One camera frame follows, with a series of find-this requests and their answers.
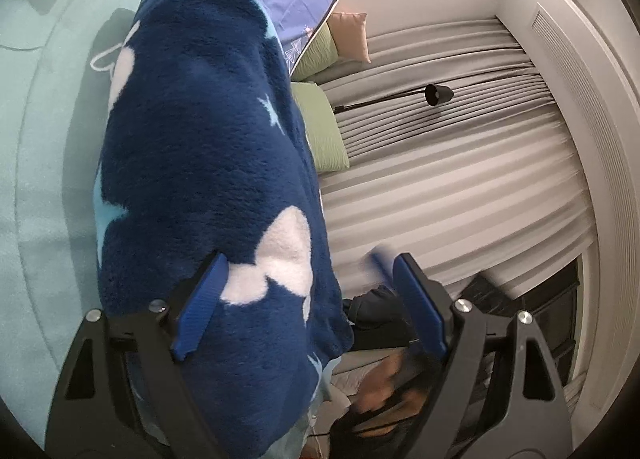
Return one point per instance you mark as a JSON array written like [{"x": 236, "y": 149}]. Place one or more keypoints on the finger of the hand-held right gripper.
[{"x": 372, "y": 309}]

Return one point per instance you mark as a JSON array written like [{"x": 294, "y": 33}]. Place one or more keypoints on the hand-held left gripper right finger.
[{"x": 417, "y": 304}]

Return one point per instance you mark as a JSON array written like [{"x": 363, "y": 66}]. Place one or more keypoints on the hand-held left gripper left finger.
[{"x": 200, "y": 309}]

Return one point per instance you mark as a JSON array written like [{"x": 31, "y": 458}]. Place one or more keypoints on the navy fleece star print garment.
[{"x": 210, "y": 164}]

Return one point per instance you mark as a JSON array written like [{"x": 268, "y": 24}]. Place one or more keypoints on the person's right hand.
[{"x": 382, "y": 381}]

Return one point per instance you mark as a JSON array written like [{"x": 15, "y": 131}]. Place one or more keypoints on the grey curtain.
[{"x": 450, "y": 189}]

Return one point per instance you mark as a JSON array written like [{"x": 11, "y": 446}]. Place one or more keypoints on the green pillow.
[
  {"x": 317, "y": 56},
  {"x": 322, "y": 129}
]

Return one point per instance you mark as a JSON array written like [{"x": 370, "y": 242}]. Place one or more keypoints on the teal bed sheet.
[{"x": 45, "y": 139}]

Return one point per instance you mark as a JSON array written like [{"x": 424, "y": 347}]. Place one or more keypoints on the peach pillow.
[{"x": 352, "y": 36}]

